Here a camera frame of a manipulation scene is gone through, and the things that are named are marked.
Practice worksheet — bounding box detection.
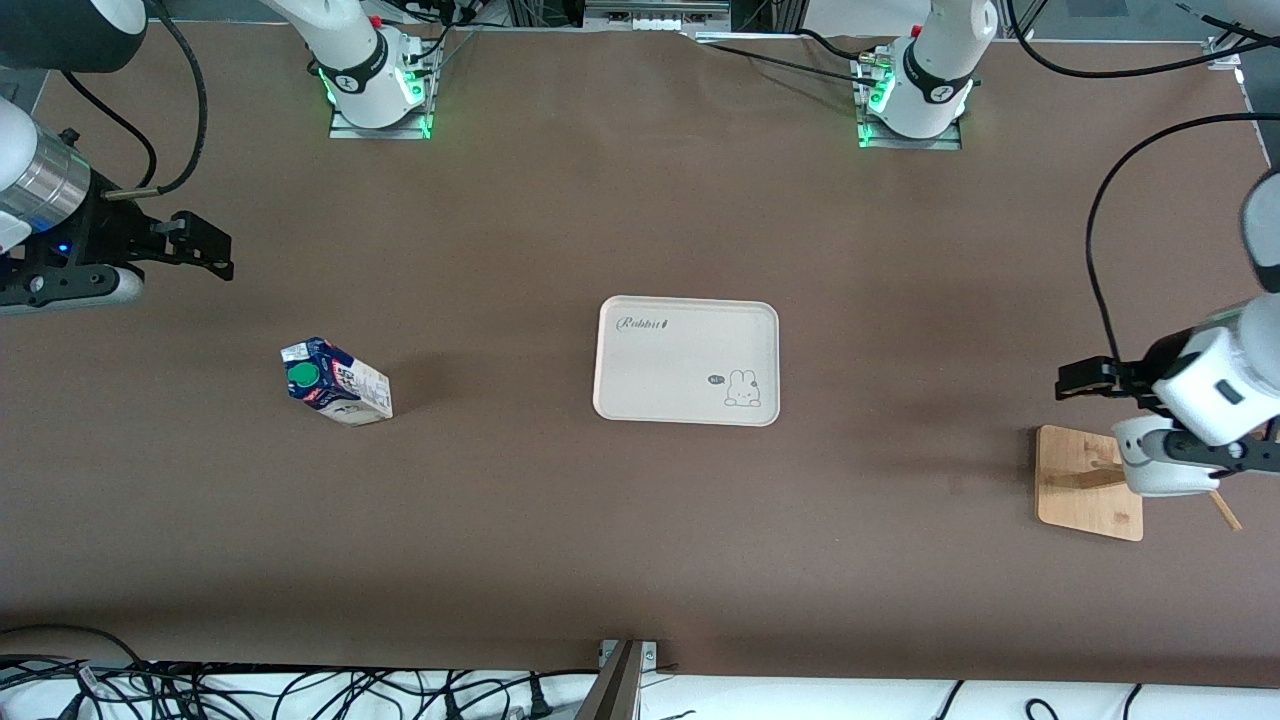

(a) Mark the white smiley mug black handle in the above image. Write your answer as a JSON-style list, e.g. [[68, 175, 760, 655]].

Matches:
[[1113, 415, 1219, 499]]

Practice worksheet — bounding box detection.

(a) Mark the blue milk carton green cap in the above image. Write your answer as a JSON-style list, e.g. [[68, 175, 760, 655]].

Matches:
[[280, 337, 394, 428]]

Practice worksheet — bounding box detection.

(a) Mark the wooden cup rack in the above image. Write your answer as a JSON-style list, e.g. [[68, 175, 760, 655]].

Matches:
[[1035, 425, 1243, 543]]

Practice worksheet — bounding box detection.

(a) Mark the cream rabbit print tray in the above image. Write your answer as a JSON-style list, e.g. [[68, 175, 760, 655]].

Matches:
[[592, 296, 781, 428]]

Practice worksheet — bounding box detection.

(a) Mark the silver socket strip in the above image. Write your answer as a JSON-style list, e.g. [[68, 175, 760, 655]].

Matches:
[[583, 0, 731, 33]]

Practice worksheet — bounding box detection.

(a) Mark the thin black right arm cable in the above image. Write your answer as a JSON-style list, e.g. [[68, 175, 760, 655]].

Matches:
[[60, 70, 161, 193]]

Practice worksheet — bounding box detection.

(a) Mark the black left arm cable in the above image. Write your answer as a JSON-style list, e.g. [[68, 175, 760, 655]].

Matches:
[[1008, 0, 1280, 366]]

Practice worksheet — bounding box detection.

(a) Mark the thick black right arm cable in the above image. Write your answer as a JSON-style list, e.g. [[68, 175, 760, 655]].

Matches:
[[105, 0, 209, 198]]

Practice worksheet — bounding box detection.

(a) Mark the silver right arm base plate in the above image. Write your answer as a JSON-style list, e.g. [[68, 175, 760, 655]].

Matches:
[[328, 100, 433, 139]]

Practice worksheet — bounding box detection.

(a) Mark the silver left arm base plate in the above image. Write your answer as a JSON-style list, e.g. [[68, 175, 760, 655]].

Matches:
[[855, 55, 963, 151]]

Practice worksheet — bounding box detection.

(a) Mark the black base power cable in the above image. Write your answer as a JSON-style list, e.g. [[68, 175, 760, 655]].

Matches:
[[700, 40, 881, 91], [795, 28, 896, 63]]

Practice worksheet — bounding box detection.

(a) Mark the tangled black cable bundle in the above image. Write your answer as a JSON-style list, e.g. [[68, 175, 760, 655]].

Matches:
[[0, 625, 601, 720]]

